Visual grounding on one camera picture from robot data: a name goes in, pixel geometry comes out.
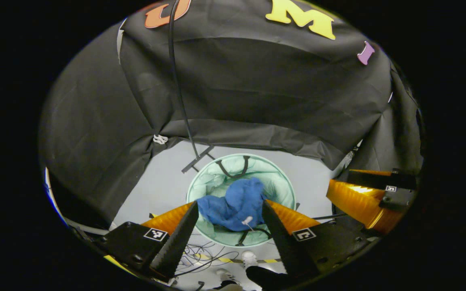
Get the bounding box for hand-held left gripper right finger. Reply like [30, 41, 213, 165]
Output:
[262, 200, 377, 283]

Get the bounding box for person's dark trouser leg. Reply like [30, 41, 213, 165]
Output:
[246, 266, 298, 291]

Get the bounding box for blue corduroy jacket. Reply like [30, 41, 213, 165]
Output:
[197, 177, 268, 232]

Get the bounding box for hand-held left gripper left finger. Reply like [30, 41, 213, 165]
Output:
[95, 201, 199, 283]

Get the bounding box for black backdrop cloth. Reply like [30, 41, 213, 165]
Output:
[39, 0, 424, 227]

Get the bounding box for tangled black cables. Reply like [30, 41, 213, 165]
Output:
[174, 242, 235, 278]

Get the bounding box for white shoe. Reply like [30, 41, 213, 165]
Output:
[241, 251, 258, 268]
[216, 269, 241, 285]

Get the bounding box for green laundry hamper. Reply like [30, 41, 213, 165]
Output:
[186, 154, 297, 248]

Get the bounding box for black clothes rack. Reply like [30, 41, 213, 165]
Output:
[168, 0, 217, 174]

